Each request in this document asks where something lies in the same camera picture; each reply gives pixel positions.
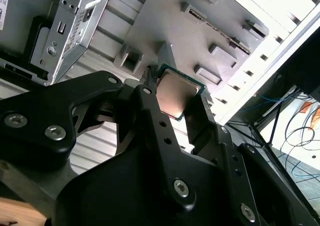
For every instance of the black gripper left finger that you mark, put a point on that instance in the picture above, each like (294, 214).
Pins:
(37, 115)

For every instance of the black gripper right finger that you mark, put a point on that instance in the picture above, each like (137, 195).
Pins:
(226, 145)

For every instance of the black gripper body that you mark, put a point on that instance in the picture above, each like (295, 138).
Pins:
(112, 198)

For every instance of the silver green-edged CPU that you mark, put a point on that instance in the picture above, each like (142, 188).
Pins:
(175, 95)

